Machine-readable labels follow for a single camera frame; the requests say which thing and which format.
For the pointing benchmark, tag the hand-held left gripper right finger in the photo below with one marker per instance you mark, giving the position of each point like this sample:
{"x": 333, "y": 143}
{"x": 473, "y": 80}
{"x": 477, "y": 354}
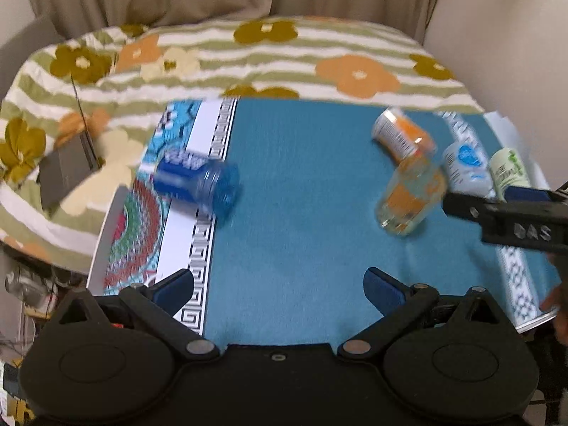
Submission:
{"x": 380, "y": 289}

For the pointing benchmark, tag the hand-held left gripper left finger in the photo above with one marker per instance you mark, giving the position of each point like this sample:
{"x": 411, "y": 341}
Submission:
{"x": 176, "y": 287}

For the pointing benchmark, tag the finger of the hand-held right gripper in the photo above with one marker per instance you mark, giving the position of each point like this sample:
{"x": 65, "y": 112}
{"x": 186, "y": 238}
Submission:
{"x": 483, "y": 213}
{"x": 528, "y": 193}

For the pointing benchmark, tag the clear orange glass cup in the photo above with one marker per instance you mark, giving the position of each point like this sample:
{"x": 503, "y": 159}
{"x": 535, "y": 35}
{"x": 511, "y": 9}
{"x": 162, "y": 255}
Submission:
{"x": 410, "y": 197}

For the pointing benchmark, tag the person's right hand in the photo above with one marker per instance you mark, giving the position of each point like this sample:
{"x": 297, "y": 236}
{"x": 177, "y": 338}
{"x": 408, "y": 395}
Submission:
{"x": 560, "y": 306}

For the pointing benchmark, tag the white green bottle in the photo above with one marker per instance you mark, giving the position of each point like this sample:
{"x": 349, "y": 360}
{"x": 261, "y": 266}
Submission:
{"x": 510, "y": 171}

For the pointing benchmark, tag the white blue bottle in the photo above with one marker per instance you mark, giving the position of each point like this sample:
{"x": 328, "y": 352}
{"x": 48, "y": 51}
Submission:
{"x": 467, "y": 166}

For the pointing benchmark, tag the blue can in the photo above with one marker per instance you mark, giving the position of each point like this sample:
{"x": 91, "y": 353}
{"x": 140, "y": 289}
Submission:
{"x": 197, "y": 179}

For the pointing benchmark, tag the teal patterned mat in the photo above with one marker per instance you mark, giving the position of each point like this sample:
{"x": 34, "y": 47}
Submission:
{"x": 301, "y": 213}

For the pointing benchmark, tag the clear plastic container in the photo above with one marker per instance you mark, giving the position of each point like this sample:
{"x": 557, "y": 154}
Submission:
{"x": 24, "y": 286}

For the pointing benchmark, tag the grey laptop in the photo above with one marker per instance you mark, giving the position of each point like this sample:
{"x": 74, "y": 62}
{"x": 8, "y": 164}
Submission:
{"x": 66, "y": 168}

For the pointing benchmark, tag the floral striped blanket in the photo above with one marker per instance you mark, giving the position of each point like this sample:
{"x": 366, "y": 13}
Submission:
{"x": 275, "y": 57}

